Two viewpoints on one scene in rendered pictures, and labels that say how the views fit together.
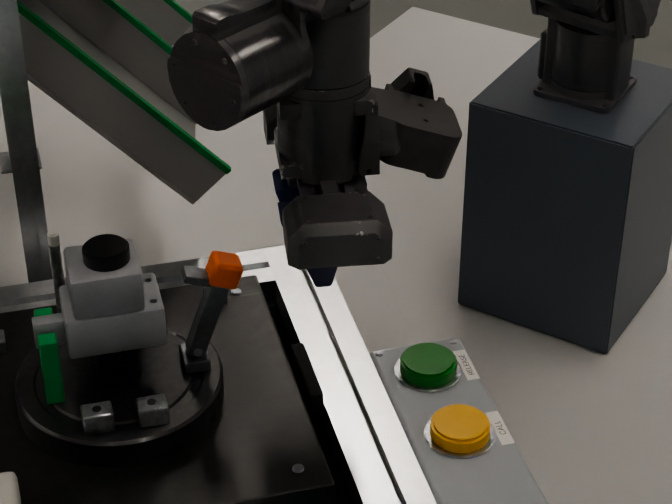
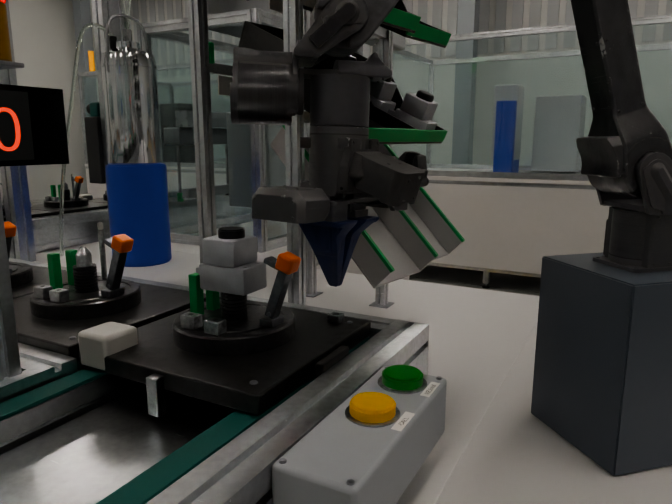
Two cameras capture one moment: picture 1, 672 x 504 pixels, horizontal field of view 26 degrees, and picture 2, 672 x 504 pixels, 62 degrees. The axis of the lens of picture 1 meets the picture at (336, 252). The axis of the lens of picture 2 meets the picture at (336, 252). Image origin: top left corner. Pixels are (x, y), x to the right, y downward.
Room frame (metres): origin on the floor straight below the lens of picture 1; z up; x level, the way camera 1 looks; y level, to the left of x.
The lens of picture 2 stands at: (0.39, -0.36, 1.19)
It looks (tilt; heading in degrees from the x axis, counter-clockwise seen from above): 11 degrees down; 43
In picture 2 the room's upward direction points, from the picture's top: straight up
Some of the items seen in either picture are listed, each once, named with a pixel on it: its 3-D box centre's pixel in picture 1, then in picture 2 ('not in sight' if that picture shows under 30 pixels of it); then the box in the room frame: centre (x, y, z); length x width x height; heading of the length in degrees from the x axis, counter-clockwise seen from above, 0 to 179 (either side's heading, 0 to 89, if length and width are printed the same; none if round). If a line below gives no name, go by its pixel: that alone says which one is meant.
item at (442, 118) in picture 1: (404, 119); (388, 171); (0.81, -0.04, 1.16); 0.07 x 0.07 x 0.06; 6
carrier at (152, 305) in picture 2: not in sight; (84, 274); (0.70, 0.39, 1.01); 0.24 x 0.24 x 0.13; 15
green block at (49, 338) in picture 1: (51, 368); (196, 294); (0.74, 0.19, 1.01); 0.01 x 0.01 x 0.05; 15
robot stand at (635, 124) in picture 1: (573, 192); (627, 351); (1.04, -0.20, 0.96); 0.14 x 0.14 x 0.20; 59
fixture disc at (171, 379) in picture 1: (120, 385); (235, 325); (0.77, 0.15, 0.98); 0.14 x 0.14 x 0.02
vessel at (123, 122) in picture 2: not in sight; (131, 91); (1.14, 1.07, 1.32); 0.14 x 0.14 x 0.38
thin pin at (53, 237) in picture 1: (59, 283); not in sight; (0.81, 0.19, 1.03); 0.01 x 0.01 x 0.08
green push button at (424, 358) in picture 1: (428, 369); (402, 381); (0.81, -0.07, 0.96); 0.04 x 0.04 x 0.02
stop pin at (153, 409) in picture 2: not in sight; (156, 395); (0.64, 0.11, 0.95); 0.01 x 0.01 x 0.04; 15
